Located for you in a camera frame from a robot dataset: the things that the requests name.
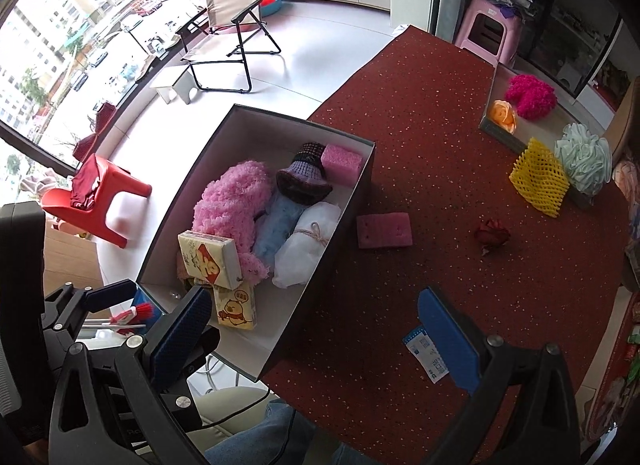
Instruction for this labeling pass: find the dark multicolour knit sock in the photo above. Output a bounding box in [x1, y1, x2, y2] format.
[276, 142, 333, 206]

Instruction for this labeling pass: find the pink sponge block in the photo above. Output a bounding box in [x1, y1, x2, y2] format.
[357, 213, 412, 249]
[321, 144, 363, 187]

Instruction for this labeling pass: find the magenta fluffy cloth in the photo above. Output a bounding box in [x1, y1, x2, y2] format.
[504, 74, 558, 122]

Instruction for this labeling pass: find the dark grey storage box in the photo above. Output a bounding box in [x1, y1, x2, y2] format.
[138, 106, 375, 381]

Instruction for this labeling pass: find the blue white wet-wipe packet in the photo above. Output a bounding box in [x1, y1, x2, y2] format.
[402, 325, 449, 384]

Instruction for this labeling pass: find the pink fluffy chenille cloth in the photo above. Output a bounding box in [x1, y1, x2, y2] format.
[192, 160, 273, 285]

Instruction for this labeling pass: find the red plastic stool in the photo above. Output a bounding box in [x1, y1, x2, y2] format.
[41, 154, 152, 248]

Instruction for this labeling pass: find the grey shallow tray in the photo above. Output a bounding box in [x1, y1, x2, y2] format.
[478, 64, 597, 209]

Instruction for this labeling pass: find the red fabric rose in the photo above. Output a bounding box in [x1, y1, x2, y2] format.
[473, 219, 511, 255]

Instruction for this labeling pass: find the white foam bundle with rope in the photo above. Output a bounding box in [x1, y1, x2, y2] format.
[272, 202, 342, 289]

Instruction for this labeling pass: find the light blue fluffy cloth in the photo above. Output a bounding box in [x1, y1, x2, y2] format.
[252, 190, 307, 270]

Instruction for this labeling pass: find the pink plastic stool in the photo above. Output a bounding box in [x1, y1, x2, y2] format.
[454, 0, 522, 68]

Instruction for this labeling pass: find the mint green bath pouf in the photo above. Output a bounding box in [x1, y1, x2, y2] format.
[553, 123, 612, 198]

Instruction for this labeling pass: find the yellow foam fruit net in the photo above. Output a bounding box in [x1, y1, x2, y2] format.
[509, 138, 570, 218]

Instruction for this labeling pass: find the yellow tissue pack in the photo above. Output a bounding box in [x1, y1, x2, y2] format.
[206, 281, 257, 331]
[178, 230, 243, 289]

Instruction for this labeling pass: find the blue jeans leg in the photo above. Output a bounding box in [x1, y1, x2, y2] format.
[202, 398, 374, 465]

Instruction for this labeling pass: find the black folding chair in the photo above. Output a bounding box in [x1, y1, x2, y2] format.
[179, 0, 282, 94]

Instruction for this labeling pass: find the orange fabric flower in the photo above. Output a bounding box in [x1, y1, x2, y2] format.
[487, 100, 518, 134]

